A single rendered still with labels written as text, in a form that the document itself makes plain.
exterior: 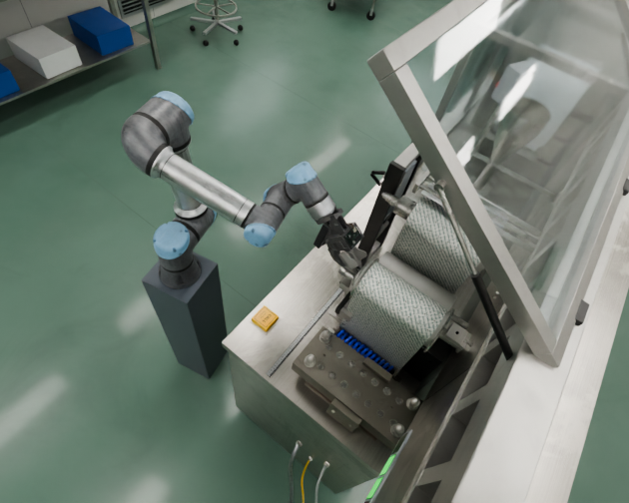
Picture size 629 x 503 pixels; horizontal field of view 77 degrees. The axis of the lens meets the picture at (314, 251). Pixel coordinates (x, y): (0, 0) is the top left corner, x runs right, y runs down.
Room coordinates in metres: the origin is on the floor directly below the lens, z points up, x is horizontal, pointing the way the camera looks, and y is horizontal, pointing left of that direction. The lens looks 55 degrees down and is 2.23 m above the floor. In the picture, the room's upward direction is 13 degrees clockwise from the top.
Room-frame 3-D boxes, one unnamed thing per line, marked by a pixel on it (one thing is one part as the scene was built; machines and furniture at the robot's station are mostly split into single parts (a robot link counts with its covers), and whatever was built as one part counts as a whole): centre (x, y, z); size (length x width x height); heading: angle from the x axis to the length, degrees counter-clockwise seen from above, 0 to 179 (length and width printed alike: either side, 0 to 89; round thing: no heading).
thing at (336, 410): (0.32, -0.20, 0.96); 0.10 x 0.03 x 0.11; 63
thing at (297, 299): (1.47, -0.62, 0.88); 2.52 x 0.66 x 0.04; 153
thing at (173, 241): (0.73, 0.48, 1.07); 0.13 x 0.12 x 0.14; 168
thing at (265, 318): (0.61, 0.12, 0.91); 0.07 x 0.07 x 0.02; 63
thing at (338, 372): (0.41, -0.22, 1.00); 0.40 x 0.16 x 0.06; 63
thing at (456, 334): (0.51, -0.43, 1.28); 0.06 x 0.05 x 0.02; 63
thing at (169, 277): (0.72, 0.48, 0.95); 0.15 x 0.15 x 0.10
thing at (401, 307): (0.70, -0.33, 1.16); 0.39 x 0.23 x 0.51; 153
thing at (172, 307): (0.72, 0.48, 0.45); 0.20 x 0.20 x 0.90; 75
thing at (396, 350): (0.53, -0.24, 1.11); 0.23 x 0.01 x 0.18; 63
